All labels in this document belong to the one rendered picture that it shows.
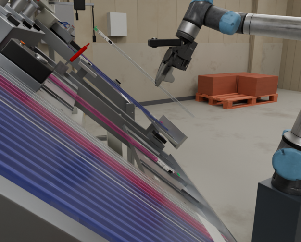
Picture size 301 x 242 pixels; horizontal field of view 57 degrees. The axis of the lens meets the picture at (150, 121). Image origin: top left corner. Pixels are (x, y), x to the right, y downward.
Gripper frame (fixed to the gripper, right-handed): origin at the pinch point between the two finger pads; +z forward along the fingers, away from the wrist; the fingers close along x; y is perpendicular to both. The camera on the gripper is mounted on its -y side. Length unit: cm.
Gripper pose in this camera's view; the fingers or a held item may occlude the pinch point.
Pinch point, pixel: (156, 82)
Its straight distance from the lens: 107.2
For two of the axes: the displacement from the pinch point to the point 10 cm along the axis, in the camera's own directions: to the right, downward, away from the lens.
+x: -2.1, -2.6, 9.4
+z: -4.5, 8.8, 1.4
